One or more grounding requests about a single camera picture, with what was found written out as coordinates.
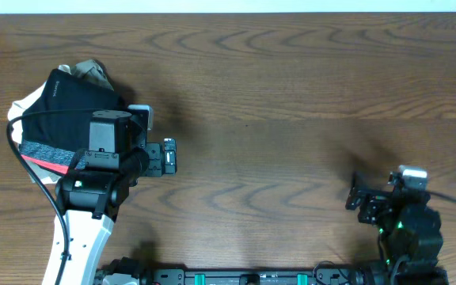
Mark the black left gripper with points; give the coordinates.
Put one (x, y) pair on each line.
(155, 159)

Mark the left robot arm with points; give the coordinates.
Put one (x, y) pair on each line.
(89, 200)

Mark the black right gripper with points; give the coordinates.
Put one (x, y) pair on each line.
(362, 198)

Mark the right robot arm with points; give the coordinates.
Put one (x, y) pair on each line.
(409, 237)

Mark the black leggings grey waistband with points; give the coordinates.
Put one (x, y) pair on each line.
(80, 99)

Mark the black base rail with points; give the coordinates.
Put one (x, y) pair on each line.
(128, 271)

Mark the olive green garment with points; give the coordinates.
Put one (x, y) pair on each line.
(92, 72)

